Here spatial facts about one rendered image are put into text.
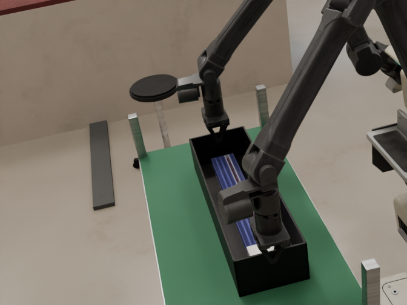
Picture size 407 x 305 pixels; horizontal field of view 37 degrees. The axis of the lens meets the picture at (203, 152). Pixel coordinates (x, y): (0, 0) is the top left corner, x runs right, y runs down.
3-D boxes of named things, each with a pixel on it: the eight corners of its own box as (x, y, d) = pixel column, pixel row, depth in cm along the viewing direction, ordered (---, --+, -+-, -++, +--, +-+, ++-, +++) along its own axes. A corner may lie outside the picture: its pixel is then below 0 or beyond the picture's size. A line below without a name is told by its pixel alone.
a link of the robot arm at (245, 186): (275, 164, 123) (259, 150, 131) (221, 181, 121) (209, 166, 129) (284, 216, 128) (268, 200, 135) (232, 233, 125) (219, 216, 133)
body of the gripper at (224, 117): (208, 128, 179) (205, 106, 175) (201, 112, 187) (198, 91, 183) (229, 123, 179) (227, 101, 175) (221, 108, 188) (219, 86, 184)
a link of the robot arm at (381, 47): (395, 57, 173) (389, 46, 177) (367, 43, 169) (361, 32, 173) (373, 81, 178) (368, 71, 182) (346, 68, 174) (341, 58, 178)
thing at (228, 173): (284, 271, 146) (283, 261, 144) (256, 278, 146) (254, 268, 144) (234, 162, 189) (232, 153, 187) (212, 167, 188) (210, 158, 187)
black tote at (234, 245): (310, 279, 144) (307, 242, 139) (239, 298, 143) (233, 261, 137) (248, 156, 193) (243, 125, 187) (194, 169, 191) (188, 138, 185)
